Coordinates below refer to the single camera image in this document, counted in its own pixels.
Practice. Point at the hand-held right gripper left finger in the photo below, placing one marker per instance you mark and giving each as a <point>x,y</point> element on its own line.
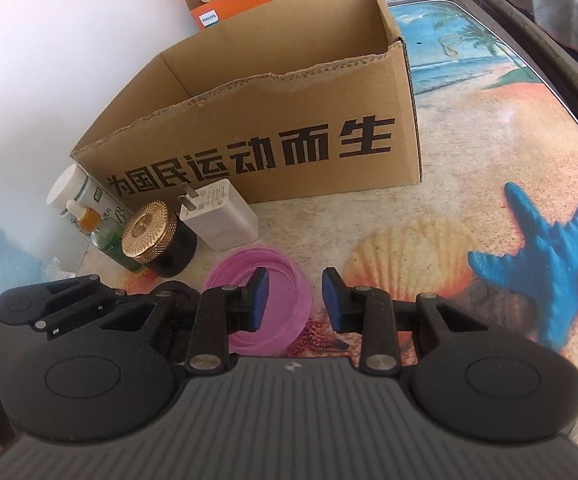
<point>256,302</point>

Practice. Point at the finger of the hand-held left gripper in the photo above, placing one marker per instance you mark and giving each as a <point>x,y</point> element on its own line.
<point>76,316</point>

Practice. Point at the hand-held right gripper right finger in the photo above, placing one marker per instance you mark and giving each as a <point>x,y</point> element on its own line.
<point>330,302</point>

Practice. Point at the amber dropper bottle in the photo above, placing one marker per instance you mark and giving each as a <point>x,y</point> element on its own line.
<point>109,247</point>

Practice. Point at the white charger plug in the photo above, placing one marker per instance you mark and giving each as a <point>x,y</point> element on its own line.
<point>224,215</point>

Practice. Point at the brown cardboard box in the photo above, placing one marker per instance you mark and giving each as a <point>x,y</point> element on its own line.
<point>269,125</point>

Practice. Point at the pink plastic bowl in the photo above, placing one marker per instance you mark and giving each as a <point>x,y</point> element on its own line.
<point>289,305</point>

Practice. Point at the black jar with gold lid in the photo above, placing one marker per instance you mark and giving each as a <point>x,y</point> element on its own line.
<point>161,240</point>

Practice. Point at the white green cream tube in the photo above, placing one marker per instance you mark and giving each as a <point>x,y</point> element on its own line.
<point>96,200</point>

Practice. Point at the rubber band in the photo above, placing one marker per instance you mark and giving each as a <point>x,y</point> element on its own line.
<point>441,42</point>

